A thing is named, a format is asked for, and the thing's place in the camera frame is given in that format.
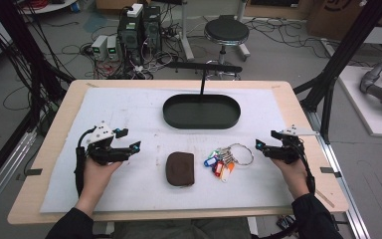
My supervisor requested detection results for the brown pouch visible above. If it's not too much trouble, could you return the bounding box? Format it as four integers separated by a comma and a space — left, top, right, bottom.
165, 150, 196, 187

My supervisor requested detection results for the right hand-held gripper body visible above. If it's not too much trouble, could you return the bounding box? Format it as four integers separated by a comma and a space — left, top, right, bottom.
265, 124, 320, 165

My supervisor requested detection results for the cardboard box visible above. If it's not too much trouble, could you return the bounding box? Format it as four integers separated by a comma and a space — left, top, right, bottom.
305, 0, 382, 43

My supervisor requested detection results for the grey tape piece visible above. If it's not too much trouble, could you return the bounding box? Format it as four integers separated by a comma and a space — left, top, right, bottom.
15, 167, 44, 182
319, 166, 343, 179

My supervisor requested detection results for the key ring with coloured tags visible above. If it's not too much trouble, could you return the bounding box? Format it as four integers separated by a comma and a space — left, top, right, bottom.
203, 142, 255, 184

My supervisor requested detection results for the grey power supply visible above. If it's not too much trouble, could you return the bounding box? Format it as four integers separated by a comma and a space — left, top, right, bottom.
91, 34, 109, 62
105, 35, 121, 62

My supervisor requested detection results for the wooden table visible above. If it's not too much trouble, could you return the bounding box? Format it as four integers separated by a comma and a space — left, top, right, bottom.
7, 79, 350, 226

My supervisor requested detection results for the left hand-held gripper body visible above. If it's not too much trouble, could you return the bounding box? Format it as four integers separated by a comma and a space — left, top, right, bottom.
85, 120, 132, 166

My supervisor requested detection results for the white table leg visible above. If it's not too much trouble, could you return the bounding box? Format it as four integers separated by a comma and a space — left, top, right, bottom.
178, 0, 196, 62

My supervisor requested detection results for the white box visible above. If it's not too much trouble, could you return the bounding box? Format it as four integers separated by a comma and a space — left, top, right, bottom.
126, 2, 144, 19

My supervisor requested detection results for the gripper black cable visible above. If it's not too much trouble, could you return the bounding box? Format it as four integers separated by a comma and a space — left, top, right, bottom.
296, 140, 316, 197
74, 126, 97, 197

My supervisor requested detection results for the aluminium rail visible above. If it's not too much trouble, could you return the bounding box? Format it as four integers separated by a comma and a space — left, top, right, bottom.
0, 127, 38, 222
302, 108, 373, 239

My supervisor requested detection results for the black frame post with cables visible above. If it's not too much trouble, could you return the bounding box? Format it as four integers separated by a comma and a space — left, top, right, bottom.
0, 0, 76, 140

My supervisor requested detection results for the white platform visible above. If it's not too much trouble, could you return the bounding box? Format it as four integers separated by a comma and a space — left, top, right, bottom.
337, 65, 382, 139

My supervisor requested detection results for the black computer tower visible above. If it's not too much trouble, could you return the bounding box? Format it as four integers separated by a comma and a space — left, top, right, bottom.
142, 5, 163, 55
116, 13, 144, 66

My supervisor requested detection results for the person's left hand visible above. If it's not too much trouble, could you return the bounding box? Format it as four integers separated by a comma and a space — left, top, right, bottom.
78, 156, 124, 204

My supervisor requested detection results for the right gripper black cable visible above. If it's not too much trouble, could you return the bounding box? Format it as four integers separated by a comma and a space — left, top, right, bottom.
296, 140, 316, 197

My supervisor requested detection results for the white table mat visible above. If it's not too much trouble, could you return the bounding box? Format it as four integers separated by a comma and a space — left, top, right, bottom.
39, 87, 295, 214

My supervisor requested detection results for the black round stool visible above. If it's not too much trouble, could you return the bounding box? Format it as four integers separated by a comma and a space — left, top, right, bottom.
203, 14, 251, 82

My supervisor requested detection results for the person's right hand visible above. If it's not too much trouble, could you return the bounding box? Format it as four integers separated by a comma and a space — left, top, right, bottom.
271, 157, 310, 201

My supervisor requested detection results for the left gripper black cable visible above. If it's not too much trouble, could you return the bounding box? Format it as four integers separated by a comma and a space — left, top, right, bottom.
74, 126, 97, 197

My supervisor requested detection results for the tangle of floor cables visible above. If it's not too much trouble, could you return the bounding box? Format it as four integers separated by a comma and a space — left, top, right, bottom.
58, 13, 193, 81

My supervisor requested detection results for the black oval tray stand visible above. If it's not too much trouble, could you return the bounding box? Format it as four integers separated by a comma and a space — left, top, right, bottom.
162, 61, 244, 130

